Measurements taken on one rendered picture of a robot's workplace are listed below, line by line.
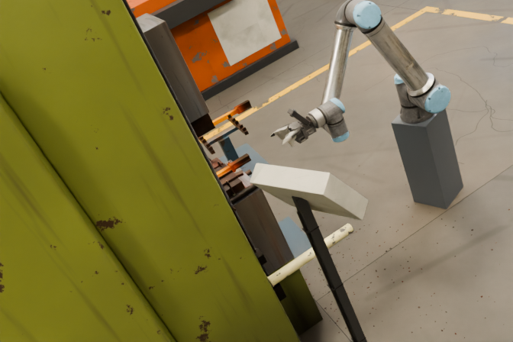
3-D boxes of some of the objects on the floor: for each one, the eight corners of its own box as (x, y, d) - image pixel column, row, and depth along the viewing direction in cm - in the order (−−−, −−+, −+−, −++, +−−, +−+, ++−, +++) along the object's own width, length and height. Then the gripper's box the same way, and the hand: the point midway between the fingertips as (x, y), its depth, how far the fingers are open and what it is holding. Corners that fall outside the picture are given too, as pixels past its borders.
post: (375, 366, 243) (299, 190, 192) (380, 372, 240) (304, 195, 188) (368, 370, 243) (291, 196, 191) (373, 376, 239) (296, 200, 187)
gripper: (324, 135, 247) (288, 156, 243) (306, 124, 262) (272, 145, 258) (319, 120, 243) (282, 142, 239) (301, 110, 258) (266, 130, 253)
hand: (276, 138), depth 247 cm, fingers open, 11 cm apart
